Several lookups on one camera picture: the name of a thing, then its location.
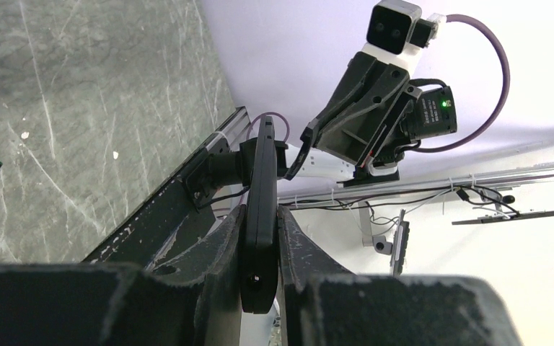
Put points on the black remote control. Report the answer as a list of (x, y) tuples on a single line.
[(259, 257)]

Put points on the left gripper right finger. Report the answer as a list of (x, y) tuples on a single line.
[(323, 303)]

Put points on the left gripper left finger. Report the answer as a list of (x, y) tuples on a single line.
[(192, 300)]

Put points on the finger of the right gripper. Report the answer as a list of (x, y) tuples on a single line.
[(309, 139)]

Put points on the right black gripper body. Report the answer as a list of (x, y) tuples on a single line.
[(369, 102)]

